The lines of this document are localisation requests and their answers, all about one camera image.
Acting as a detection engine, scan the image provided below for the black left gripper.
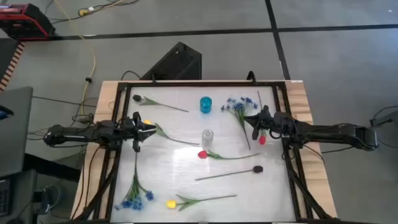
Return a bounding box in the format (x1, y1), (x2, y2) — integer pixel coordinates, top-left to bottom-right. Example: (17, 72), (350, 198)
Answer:
(123, 111), (157, 153)

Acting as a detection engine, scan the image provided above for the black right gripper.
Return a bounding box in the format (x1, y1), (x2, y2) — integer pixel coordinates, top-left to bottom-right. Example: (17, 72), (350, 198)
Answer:
(244, 105), (285, 141)

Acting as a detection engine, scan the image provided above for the blue artificial flower bunch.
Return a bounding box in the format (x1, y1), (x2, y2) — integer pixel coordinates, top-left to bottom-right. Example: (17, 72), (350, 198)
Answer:
(220, 96), (259, 151)
(114, 151), (155, 212)

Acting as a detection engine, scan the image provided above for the black artificial tulip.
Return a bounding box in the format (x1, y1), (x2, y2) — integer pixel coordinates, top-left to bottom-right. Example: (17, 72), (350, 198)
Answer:
(132, 94), (190, 113)
(194, 165), (264, 182)

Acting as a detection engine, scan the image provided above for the red artificial tulip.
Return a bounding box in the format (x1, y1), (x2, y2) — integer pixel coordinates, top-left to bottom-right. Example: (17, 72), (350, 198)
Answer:
(256, 90), (267, 146)
(197, 150), (261, 161)

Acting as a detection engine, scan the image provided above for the yellow artificial tulip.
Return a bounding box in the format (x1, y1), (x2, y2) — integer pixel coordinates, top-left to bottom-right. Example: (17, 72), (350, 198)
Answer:
(143, 119), (200, 146)
(165, 194), (238, 212)

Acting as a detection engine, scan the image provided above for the clear glass vase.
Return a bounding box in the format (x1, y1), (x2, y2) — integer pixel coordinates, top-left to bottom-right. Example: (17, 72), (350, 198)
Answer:
(201, 129), (215, 149)

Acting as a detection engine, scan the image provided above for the blue glass vase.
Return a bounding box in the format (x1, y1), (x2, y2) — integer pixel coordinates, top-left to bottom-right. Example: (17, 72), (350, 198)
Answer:
(199, 96), (213, 114)

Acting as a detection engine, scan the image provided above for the black computer tower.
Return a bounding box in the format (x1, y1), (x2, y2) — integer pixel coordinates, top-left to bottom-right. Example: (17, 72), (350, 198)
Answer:
(139, 42), (202, 81)

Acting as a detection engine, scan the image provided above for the blue and black floor device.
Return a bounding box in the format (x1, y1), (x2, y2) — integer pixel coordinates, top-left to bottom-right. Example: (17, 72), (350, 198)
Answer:
(37, 185), (63, 216)

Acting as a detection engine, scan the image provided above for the grey stand base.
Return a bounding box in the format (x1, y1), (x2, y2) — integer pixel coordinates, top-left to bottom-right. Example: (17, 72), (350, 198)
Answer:
(369, 110), (398, 128)

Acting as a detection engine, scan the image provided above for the grey desk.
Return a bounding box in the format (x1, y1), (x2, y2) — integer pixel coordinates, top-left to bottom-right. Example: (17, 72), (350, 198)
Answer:
(0, 86), (34, 178)

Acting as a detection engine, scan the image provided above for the tablet with blue screen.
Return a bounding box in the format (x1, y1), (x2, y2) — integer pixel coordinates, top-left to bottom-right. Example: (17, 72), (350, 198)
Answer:
(0, 105), (15, 121)

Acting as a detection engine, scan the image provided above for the black cabinet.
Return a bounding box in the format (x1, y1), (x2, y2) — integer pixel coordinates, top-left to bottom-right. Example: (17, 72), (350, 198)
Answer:
(0, 169), (39, 224)

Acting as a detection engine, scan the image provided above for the dark mat with striped edge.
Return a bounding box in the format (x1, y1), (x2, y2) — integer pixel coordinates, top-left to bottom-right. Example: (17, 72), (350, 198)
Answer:
(0, 39), (25, 91)

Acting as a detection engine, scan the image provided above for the red and black equipment case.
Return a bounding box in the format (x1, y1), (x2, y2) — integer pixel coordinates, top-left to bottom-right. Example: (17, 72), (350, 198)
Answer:
(0, 2), (56, 41)

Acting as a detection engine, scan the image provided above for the black metal table frame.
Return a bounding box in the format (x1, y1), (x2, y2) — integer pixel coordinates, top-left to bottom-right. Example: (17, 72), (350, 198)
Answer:
(72, 80), (335, 224)

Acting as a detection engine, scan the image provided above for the yellow hanging cable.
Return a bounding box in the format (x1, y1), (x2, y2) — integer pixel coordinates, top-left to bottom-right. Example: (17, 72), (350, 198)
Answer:
(53, 0), (97, 116)

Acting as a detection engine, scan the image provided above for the black floor cable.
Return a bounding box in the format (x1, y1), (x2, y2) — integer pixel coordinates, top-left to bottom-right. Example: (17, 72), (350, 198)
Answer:
(369, 105), (398, 147)

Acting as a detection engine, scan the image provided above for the yellow plug extension cord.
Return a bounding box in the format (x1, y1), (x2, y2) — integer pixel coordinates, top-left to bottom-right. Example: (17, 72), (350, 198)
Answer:
(77, 0), (141, 17)

